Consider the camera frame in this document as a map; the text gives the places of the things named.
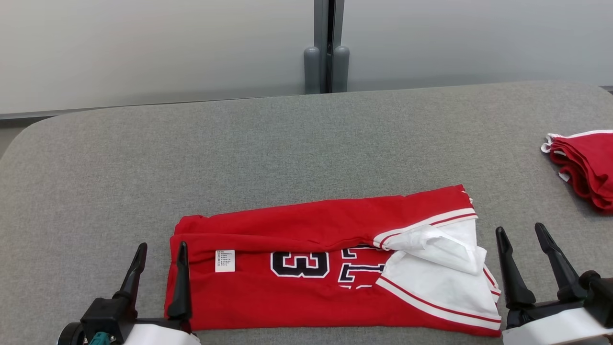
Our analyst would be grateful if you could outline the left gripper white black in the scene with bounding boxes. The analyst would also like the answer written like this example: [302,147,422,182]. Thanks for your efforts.
[113,241,202,345]

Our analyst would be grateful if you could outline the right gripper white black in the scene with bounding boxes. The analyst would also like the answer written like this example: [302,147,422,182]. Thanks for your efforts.
[495,222,606,345]

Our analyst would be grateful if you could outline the red Bulls 23 shorts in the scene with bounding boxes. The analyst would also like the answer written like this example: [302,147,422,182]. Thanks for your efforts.
[541,129,613,214]

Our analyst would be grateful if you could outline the red Bulls jersey white sleeves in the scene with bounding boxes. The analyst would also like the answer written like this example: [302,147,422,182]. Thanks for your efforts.
[164,184,502,337]

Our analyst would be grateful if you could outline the grey fabric sofa surface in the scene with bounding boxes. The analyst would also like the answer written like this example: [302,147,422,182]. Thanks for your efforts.
[0,80,613,345]

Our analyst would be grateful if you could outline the grey cylindrical door handle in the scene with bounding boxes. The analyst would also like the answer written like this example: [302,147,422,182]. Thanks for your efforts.
[332,46,350,92]
[304,46,321,95]

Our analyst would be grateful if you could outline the grey door frame post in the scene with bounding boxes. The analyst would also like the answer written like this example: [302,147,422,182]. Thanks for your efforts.
[314,0,344,94]

